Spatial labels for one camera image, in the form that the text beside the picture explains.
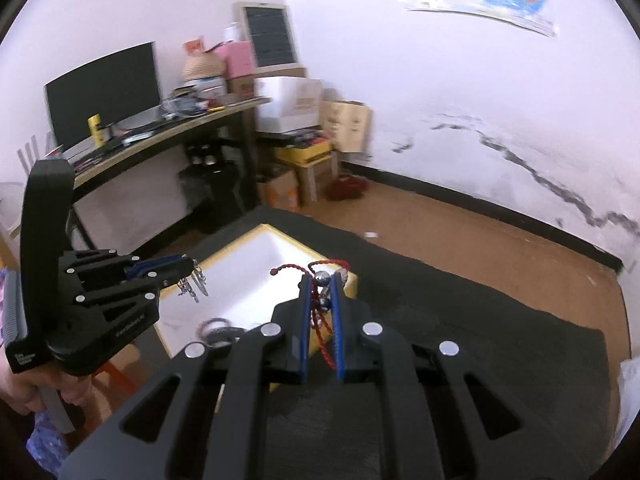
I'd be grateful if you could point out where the silver chain bracelet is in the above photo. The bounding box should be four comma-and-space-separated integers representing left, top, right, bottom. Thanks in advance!
176, 263, 211, 305

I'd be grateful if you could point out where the red cord bell bracelet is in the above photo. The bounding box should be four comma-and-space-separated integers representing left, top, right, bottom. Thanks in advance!
269, 258, 354, 371

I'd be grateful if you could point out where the person's left hand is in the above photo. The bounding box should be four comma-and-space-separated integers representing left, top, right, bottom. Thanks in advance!
1, 348, 92, 415

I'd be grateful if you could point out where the yellow white cardboard box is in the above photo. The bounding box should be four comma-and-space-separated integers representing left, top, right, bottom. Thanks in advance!
152, 222, 360, 396

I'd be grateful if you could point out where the black wooden desk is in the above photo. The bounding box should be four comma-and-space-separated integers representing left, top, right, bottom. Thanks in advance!
65, 98, 267, 255

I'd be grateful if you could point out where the black patterned tablecloth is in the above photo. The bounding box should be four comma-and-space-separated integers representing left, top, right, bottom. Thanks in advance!
129, 204, 618, 480

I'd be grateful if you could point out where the black speaker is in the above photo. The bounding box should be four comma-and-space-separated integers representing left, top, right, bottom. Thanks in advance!
183, 142, 224, 167

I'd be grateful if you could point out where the yellow bottle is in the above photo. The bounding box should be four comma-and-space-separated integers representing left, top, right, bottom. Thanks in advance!
87, 114, 105, 148

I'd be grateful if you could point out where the brown cardboard box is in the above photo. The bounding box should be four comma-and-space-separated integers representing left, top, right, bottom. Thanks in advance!
257, 168, 299, 211

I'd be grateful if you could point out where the black wifi router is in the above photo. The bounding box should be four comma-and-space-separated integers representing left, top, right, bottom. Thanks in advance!
16, 131, 54, 176

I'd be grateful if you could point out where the yellow storage box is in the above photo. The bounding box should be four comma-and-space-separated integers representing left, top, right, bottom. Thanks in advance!
274, 139, 333, 166

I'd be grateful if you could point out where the black computer monitor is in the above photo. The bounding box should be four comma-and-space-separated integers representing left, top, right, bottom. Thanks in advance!
44, 42, 160, 150

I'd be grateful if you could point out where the red cloth on floor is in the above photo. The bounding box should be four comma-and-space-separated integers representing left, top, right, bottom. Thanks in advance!
324, 174, 369, 202

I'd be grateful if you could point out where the woven straw basket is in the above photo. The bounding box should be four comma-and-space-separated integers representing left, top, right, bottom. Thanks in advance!
182, 51, 226, 80

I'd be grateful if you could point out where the white gift bag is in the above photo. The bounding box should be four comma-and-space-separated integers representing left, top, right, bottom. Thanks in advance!
254, 76, 323, 133

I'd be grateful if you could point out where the pink box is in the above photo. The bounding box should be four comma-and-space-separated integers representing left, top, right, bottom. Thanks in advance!
214, 41, 255, 79

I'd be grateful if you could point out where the brown paper gift bag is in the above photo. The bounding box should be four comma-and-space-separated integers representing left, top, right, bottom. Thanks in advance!
320, 101, 371, 154

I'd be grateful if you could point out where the white framed blackboard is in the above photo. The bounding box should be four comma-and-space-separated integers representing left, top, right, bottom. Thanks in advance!
232, 1, 302, 74

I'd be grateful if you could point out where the black beaded bracelet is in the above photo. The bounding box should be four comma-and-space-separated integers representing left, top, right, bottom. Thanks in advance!
195, 316, 246, 348

